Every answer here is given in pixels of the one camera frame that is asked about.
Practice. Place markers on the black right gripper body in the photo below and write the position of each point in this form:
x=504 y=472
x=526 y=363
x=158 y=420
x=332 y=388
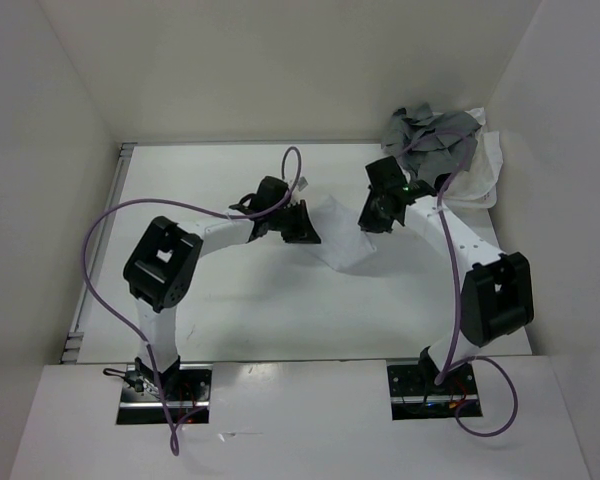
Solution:
x=371 y=216

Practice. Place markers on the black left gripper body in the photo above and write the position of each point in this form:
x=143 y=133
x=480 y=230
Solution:
x=282 y=221

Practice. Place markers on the white skirt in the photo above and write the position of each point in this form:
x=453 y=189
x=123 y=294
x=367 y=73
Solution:
x=475 y=188
x=343 y=244

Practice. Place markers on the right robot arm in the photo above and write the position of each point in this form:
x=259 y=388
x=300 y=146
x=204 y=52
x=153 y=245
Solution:
x=492 y=289

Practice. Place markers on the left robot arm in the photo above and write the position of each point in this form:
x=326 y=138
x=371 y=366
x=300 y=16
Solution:
x=160 y=269

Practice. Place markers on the grey skirt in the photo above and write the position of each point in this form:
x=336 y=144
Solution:
x=429 y=145

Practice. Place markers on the white skirt in pile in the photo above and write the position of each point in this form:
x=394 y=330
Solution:
x=475 y=188

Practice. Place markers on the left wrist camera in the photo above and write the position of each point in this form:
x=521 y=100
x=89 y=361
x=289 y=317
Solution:
x=301 y=184

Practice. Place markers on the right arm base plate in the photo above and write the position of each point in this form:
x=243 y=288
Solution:
x=412 y=397

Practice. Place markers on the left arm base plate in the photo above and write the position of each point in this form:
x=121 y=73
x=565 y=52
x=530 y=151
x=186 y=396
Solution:
x=188 y=396

